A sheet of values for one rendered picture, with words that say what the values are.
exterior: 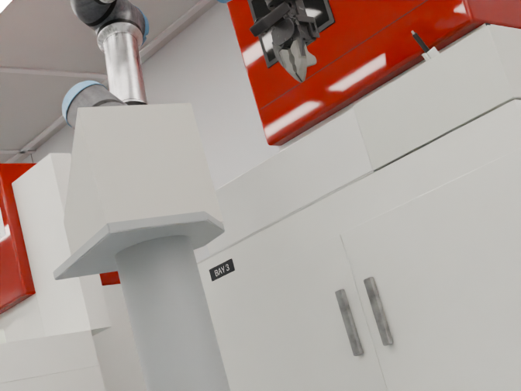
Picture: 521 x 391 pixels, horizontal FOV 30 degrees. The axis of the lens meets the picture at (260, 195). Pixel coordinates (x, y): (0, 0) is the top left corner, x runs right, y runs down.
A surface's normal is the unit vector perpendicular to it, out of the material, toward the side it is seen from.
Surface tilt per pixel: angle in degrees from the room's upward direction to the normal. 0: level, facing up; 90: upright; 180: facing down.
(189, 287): 90
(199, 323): 90
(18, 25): 180
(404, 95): 90
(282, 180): 90
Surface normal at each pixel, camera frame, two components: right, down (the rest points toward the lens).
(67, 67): 0.27, 0.93
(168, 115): 0.51, -0.35
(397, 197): -0.72, 0.03
